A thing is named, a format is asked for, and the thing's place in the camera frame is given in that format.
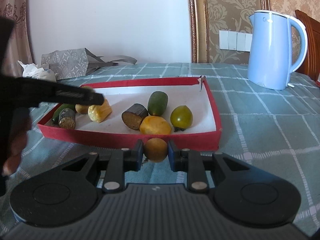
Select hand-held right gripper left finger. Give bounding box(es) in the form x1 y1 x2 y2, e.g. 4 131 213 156
62 139 144 194

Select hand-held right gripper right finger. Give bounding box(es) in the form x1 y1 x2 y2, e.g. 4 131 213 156
168 140 250 193

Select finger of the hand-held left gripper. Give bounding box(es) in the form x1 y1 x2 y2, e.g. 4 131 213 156
55 84 105 106

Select tan round longan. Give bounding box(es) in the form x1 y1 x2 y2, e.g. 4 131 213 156
75 86 94 115
143 137 168 162

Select long dark green cucumber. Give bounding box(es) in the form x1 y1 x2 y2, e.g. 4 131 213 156
52 104 77 124

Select dark sugar cane piece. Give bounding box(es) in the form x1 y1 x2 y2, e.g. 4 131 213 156
122 103 149 130
58 108 76 130

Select yellow corn piece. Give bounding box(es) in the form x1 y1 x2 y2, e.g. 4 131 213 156
139 115 172 135

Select green tomato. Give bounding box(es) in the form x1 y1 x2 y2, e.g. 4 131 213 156
170 105 193 132

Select red shallow cardboard box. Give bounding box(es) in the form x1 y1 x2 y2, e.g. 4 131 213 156
37 77 222 152

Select short green cucumber piece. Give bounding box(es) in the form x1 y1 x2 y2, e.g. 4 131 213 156
147 91 168 117

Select person's left hand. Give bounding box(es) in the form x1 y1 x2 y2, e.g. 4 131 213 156
0 122 32 176

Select white tissue pack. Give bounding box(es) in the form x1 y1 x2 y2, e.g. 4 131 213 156
17 60 57 82

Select grey patterned gift bag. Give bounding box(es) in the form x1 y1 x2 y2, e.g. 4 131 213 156
41 48 138 80

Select beige patterned curtain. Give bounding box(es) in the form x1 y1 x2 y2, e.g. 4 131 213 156
0 0 33 80

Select green checked tablecloth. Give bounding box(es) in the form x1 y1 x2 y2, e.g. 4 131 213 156
0 62 320 240

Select light blue electric kettle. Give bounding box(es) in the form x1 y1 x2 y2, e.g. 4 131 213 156
247 10 308 90

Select brown wooden headboard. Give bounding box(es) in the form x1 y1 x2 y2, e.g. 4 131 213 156
295 9 320 79

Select white wall switch panel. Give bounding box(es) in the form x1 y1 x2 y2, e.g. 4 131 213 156
219 30 253 52

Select gilded wall panel frame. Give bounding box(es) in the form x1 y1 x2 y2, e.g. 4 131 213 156
186 0 270 63

